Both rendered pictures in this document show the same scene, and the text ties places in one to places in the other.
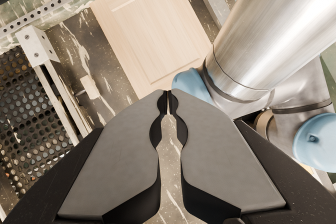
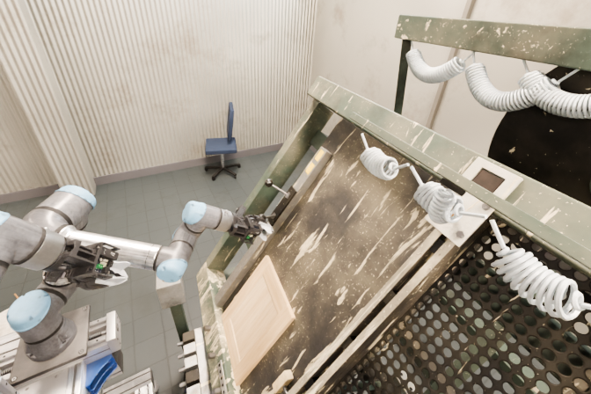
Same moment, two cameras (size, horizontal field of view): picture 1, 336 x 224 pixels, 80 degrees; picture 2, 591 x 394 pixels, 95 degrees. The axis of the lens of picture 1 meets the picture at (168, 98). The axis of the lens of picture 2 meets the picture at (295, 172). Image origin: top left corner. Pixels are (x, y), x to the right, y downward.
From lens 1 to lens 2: 0.88 m
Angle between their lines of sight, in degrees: 54
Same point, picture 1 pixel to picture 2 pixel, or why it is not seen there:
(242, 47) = (133, 261)
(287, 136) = (197, 224)
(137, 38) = (253, 333)
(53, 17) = not seen: outside the picture
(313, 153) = (186, 218)
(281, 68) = (136, 251)
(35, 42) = not seen: outside the picture
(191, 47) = (258, 283)
